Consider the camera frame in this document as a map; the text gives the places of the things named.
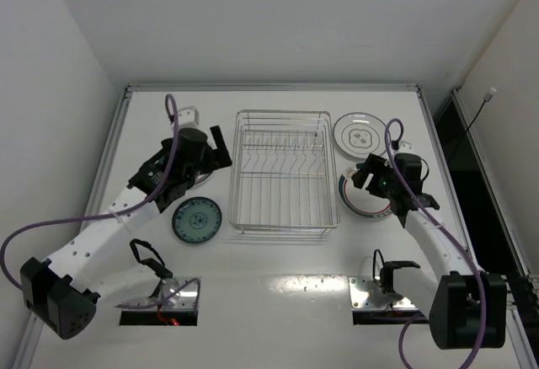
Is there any white plate grey rim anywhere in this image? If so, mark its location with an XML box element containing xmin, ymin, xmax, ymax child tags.
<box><xmin>333</xmin><ymin>112</ymin><xmax>387</xmax><ymax>161</ymax></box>

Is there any blue floral green plate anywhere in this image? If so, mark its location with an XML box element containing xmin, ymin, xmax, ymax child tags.
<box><xmin>172</xmin><ymin>196</ymin><xmax>222</xmax><ymax>245</ymax></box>

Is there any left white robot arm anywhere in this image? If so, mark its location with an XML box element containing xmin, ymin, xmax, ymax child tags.
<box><xmin>20</xmin><ymin>126</ymin><xmax>232</xmax><ymax>340</ymax></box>

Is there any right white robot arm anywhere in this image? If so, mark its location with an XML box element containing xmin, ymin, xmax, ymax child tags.
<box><xmin>352</xmin><ymin>152</ymin><xmax>507</xmax><ymax>350</ymax></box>

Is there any left green red rimmed plate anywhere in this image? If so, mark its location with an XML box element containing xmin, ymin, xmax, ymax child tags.
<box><xmin>194</xmin><ymin>173</ymin><xmax>212</xmax><ymax>186</ymax></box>

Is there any green red rimmed plate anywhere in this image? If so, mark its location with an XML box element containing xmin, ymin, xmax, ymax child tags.
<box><xmin>338</xmin><ymin>163</ymin><xmax>392</xmax><ymax>221</ymax></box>
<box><xmin>194</xmin><ymin>173</ymin><xmax>212</xmax><ymax>186</ymax></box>

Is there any right green red rimmed plate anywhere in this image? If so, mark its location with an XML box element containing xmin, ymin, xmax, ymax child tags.
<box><xmin>338</xmin><ymin>163</ymin><xmax>392</xmax><ymax>221</ymax></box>

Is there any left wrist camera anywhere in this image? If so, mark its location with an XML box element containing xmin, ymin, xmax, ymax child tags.
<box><xmin>176</xmin><ymin>106</ymin><xmax>200</xmax><ymax>129</ymax></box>

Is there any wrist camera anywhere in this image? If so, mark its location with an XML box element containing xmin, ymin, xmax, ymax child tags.
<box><xmin>176</xmin><ymin>106</ymin><xmax>200</xmax><ymax>129</ymax></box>
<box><xmin>394</xmin><ymin>140</ymin><xmax>419</xmax><ymax>156</ymax></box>

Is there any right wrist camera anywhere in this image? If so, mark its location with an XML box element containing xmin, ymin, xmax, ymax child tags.
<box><xmin>394</xmin><ymin>140</ymin><xmax>419</xmax><ymax>156</ymax></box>

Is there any metal wire dish rack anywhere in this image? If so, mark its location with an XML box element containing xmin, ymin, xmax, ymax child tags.
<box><xmin>229</xmin><ymin>110</ymin><xmax>340</xmax><ymax>236</ymax></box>

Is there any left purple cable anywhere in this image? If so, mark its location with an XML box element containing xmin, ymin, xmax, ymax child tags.
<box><xmin>0</xmin><ymin>93</ymin><xmax>203</xmax><ymax>311</ymax></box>

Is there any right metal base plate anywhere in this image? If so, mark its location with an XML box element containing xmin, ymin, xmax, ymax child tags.
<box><xmin>348</xmin><ymin>276</ymin><xmax>435</xmax><ymax>313</ymax></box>

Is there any metal base plate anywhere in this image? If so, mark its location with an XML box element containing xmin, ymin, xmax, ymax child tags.
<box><xmin>348</xmin><ymin>276</ymin><xmax>435</xmax><ymax>313</ymax></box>
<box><xmin>117</xmin><ymin>277</ymin><xmax>201</xmax><ymax>313</ymax></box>

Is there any aluminium table frame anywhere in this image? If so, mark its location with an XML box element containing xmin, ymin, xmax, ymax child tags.
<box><xmin>8</xmin><ymin>83</ymin><xmax>539</xmax><ymax>369</ymax></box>

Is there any black wall cable white plug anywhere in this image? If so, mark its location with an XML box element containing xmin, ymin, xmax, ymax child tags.
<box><xmin>447</xmin><ymin>87</ymin><xmax>497</xmax><ymax>165</ymax></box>

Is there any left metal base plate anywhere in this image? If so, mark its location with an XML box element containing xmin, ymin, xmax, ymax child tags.
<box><xmin>117</xmin><ymin>277</ymin><xmax>201</xmax><ymax>313</ymax></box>

